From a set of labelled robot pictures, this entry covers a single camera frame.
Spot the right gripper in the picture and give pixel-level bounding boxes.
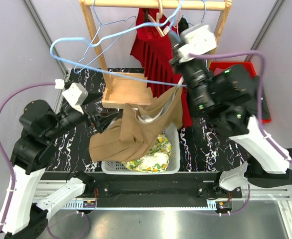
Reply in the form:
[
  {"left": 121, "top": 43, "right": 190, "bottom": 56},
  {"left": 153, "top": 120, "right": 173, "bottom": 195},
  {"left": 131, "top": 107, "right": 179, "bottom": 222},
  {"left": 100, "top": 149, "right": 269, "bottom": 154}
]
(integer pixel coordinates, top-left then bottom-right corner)
[{"left": 169, "top": 30, "right": 217, "bottom": 112}]

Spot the tan pleated skirt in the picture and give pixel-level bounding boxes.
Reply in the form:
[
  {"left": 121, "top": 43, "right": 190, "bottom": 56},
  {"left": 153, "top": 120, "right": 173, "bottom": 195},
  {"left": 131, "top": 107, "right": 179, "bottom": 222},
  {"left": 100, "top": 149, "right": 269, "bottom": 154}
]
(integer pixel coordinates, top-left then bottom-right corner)
[{"left": 89, "top": 87, "right": 182, "bottom": 162}]

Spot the red pleated skirt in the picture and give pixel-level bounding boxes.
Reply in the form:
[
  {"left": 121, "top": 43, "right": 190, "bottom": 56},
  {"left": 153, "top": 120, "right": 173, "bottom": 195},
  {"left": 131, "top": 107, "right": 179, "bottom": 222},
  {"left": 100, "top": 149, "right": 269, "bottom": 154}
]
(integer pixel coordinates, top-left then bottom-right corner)
[{"left": 130, "top": 8, "right": 192, "bottom": 128}]

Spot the cream wooden hanger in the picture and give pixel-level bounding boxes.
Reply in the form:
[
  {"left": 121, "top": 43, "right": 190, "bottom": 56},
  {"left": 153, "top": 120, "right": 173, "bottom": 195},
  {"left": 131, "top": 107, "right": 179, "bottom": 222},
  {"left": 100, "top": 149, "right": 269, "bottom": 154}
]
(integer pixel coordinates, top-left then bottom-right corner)
[{"left": 145, "top": 0, "right": 171, "bottom": 37}]

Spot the lemon print skirt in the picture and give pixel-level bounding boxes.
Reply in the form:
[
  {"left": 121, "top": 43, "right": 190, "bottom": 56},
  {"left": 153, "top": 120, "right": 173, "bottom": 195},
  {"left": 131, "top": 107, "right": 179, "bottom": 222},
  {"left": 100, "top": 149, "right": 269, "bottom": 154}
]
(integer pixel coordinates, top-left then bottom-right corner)
[{"left": 122, "top": 134, "right": 172, "bottom": 173}]

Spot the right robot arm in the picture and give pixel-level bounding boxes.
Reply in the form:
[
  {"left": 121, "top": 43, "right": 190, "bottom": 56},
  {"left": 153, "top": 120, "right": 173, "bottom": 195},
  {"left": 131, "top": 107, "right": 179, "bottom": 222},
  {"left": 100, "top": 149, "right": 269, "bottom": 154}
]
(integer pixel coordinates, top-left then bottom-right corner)
[{"left": 171, "top": 34, "right": 292, "bottom": 198}]

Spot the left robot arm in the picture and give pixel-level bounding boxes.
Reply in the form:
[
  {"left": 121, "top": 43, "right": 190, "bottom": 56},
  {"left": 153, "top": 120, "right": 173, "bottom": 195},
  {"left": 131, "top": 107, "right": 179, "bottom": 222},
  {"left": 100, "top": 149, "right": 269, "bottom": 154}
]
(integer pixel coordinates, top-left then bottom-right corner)
[{"left": 0, "top": 100, "right": 118, "bottom": 239}]

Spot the black skirt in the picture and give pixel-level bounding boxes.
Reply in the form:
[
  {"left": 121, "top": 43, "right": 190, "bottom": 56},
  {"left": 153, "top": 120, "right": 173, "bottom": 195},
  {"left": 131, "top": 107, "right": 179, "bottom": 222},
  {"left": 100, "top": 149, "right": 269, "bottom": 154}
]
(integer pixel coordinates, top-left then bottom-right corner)
[{"left": 176, "top": 17, "right": 189, "bottom": 34}]

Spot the red plastic bin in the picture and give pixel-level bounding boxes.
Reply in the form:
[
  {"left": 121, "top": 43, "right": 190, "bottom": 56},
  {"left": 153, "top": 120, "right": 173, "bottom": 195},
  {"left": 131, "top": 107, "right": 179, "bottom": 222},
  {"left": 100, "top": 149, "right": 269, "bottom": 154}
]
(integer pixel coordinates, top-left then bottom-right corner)
[{"left": 208, "top": 61, "right": 272, "bottom": 124}]

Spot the wooden clothes rack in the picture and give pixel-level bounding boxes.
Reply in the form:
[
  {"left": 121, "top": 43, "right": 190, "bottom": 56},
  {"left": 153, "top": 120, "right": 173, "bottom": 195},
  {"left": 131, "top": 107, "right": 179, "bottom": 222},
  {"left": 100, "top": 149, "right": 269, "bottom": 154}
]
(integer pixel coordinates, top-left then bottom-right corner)
[{"left": 79, "top": 0, "right": 232, "bottom": 109}]

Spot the white plastic basket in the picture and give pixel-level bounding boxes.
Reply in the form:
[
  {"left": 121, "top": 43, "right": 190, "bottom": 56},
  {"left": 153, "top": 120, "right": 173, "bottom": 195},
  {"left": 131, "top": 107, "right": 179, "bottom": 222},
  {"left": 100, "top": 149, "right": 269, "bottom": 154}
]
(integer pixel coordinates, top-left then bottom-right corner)
[{"left": 101, "top": 124, "right": 180, "bottom": 175}]

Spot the black marble mat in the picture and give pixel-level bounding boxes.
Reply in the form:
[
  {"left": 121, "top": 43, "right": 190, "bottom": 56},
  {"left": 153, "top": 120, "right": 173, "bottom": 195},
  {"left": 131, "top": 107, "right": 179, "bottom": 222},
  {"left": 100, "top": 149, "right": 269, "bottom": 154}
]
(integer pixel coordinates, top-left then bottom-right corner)
[{"left": 45, "top": 67, "right": 251, "bottom": 173}]

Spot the dark grey striped shirt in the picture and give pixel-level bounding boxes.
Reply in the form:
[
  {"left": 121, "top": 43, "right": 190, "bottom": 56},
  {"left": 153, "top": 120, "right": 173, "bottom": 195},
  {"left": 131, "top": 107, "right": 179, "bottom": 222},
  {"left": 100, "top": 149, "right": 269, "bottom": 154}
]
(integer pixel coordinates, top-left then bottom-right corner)
[{"left": 253, "top": 75, "right": 272, "bottom": 123}]

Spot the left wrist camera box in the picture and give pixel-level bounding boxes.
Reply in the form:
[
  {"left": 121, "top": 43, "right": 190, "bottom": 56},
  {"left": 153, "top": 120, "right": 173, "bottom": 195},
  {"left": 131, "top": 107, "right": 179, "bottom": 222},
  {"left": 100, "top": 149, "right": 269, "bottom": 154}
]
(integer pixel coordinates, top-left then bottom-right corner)
[{"left": 54, "top": 79, "right": 88, "bottom": 114}]

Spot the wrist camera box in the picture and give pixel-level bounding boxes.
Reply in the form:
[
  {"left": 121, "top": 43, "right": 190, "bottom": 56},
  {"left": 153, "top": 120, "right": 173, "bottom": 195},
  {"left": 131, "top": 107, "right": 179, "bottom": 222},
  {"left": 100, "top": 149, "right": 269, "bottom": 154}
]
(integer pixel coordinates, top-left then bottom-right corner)
[
  {"left": 177, "top": 24, "right": 217, "bottom": 61},
  {"left": 54, "top": 79, "right": 88, "bottom": 114}
]

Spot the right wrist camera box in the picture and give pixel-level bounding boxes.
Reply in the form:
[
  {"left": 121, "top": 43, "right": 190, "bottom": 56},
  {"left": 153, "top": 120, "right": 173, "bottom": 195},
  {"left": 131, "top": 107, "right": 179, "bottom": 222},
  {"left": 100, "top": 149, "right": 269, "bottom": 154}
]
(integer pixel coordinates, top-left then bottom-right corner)
[{"left": 177, "top": 24, "right": 217, "bottom": 61}]

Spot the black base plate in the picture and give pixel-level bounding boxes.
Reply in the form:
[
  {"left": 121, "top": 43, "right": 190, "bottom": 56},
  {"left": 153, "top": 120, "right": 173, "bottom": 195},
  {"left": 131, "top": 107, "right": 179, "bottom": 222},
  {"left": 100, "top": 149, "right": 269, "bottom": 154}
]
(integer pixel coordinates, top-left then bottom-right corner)
[{"left": 40, "top": 171, "right": 243, "bottom": 209}]

